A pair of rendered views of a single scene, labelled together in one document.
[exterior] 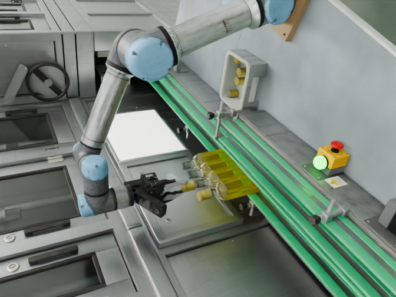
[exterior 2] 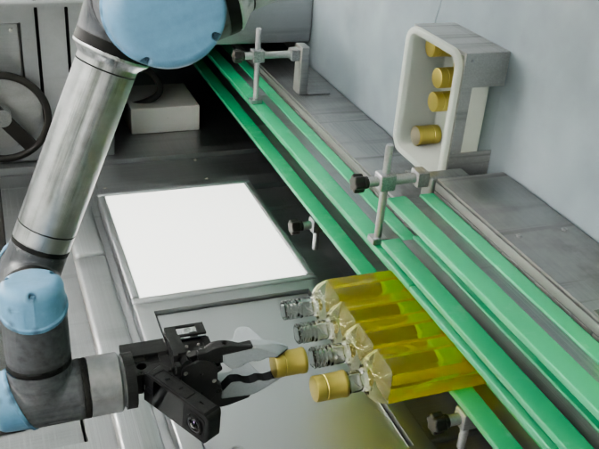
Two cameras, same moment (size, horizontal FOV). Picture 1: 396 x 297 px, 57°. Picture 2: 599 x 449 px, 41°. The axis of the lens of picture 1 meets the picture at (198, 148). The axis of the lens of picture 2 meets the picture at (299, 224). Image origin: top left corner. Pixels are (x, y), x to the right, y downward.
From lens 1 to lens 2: 0.25 m
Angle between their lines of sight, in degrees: 9
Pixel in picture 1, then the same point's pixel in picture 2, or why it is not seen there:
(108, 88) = (76, 97)
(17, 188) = not seen: outside the picture
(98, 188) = (36, 355)
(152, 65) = (168, 24)
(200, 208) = (325, 425)
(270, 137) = (513, 237)
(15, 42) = not seen: outside the picture
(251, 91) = (470, 125)
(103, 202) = (53, 394)
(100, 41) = not seen: hidden behind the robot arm
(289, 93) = (564, 123)
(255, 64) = (476, 53)
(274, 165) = (520, 308)
